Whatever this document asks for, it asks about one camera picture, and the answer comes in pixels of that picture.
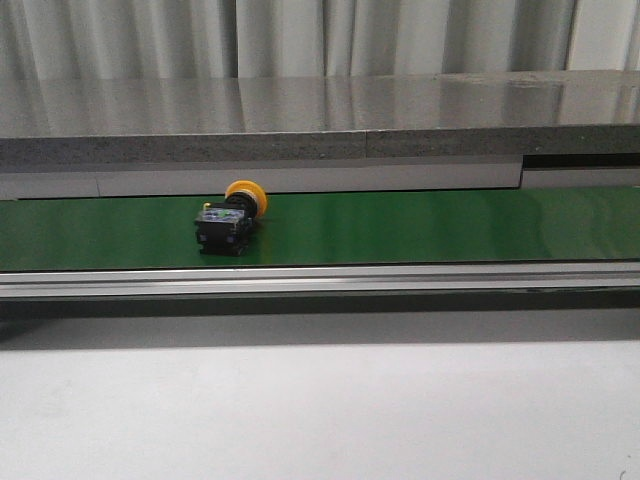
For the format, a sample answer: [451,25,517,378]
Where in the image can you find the green conveyor belt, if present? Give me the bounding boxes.
[1,187,639,272]

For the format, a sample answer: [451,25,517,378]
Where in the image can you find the grey stone-edged back table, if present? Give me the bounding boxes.
[1,71,639,172]

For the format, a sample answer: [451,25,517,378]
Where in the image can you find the rear grey conveyor guard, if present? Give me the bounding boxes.
[1,155,639,200]

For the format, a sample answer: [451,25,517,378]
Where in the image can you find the white pleated curtain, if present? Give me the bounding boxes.
[1,1,639,80]

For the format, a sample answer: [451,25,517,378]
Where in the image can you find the yellow mushroom push button switch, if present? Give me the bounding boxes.
[194,180,268,256]

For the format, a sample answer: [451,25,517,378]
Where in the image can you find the front aluminium conveyor rail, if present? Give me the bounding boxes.
[1,261,639,299]

